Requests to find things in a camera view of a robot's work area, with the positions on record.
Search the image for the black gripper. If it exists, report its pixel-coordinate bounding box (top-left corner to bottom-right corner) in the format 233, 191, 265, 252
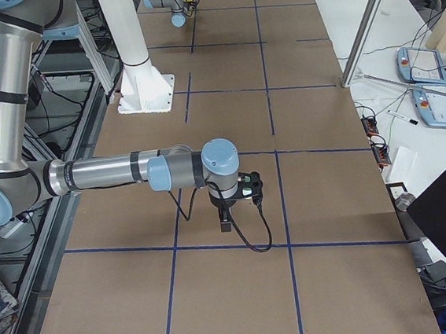
209, 193, 238, 233

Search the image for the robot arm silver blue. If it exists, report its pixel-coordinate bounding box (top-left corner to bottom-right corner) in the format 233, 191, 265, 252
0, 0, 245, 226
143, 0, 200, 28

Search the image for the small steel cup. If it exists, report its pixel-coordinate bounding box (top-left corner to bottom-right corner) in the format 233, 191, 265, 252
394, 192, 416, 212

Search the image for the orange black connector block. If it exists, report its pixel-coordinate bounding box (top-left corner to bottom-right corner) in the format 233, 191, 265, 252
361, 116, 378, 137
370, 142, 392, 169

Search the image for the white folded paper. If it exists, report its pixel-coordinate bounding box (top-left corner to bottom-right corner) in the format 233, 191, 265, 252
385, 145, 418, 191

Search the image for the black marker pen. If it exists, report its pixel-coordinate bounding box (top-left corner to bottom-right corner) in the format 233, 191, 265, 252
388, 110, 418, 126

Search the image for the lower blue teach pendant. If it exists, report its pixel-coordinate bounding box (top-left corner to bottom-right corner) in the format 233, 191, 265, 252
412, 83, 446, 129

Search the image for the blue teach pendant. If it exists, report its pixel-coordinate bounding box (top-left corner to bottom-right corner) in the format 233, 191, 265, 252
396, 47, 446, 84
412, 83, 446, 129

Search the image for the upper blue teach pendant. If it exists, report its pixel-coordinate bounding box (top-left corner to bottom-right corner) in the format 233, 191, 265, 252
396, 47, 446, 84

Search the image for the white pedestal column with base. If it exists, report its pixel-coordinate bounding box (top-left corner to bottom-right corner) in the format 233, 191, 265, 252
98, 0, 175, 115

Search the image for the aluminium frame post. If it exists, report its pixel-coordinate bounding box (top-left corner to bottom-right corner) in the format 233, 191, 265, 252
341, 0, 383, 87

